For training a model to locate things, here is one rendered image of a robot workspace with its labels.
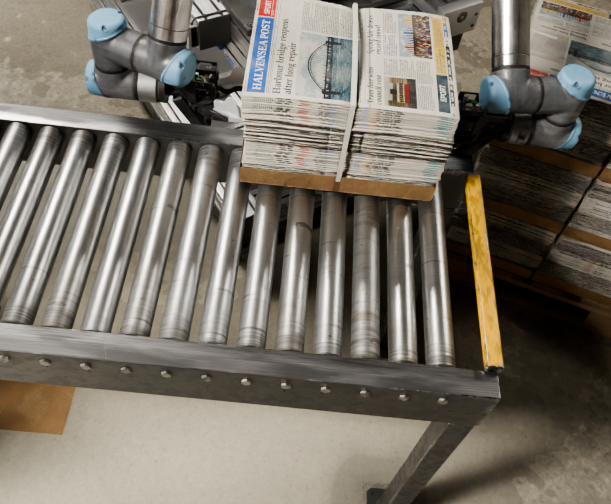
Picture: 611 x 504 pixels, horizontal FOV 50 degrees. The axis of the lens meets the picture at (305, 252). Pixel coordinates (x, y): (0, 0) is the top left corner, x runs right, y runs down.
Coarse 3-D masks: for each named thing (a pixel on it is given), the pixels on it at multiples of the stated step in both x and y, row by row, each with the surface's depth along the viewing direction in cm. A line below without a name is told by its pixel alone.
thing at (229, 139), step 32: (0, 128) 134; (32, 128) 134; (64, 128) 133; (96, 128) 133; (128, 128) 134; (160, 128) 135; (192, 128) 136; (224, 128) 137; (128, 160) 140; (160, 160) 139; (192, 160) 138; (224, 160) 138; (448, 160) 137; (320, 192) 144; (448, 192) 142
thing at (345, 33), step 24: (360, 24) 124; (360, 48) 119; (360, 72) 115; (336, 96) 111; (360, 96) 112; (336, 120) 113; (360, 120) 113; (336, 144) 118; (360, 144) 118; (336, 168) 124
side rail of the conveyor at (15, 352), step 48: (0, 336) 105; (48, 336) 106; (96, 336) 107; (96, 384) 112; (144, 384) 111; (192, 384) 110; (240, 384) 108; (288, 384) 107; (336, 384) 106; (384, 384) 106; (432, 384) 107; (480, 384) 108
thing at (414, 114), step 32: (384, 32) 123; (416, 32) 123; (448, 32) 124; (384, 64) 117; (416, 64) 118; (448, 64) 118; (384, 96) 112; (416, 96) 113; (448, 96) 114; (384, 128) 114; (416, 128) 113; (448, 128) 113; (384, 160) 121; (416, 160) 120
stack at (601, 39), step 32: (544, 0) 171; (544, 32) 163; (576, 32) 164; (608, 32) 165; (544, 64) 155; (608, 64) 157; (608, 96) 150; (608, 128) 154; (480, 160) 175; (512, 160) 171; (608, 160) 163; (512, 192) 180; (544, 192) 175; (576, 192) 171; (608, 192) 168; (448, 224) 212; (512, 224) 189; (576, 224) 180; (608, 224) 176; (448, 256) 209; (512, 256) 199; (544, 256) 195; (576, 256) 190; (608, 256) 184; (544, 288) 204; (608, 288) 194; (576, 320) 211; (608, 320) 205
